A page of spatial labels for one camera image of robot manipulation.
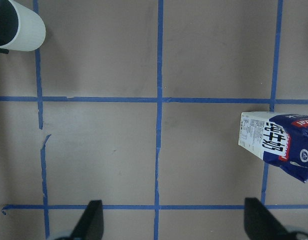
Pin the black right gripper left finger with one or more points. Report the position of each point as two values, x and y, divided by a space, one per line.
91 224

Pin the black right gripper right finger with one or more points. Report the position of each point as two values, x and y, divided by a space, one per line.
259 223

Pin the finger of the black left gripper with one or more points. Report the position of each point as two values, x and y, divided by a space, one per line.
4 51

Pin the white mug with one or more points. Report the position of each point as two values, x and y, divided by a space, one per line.
21 29

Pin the blue white milk carton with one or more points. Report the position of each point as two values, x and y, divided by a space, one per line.
279 139

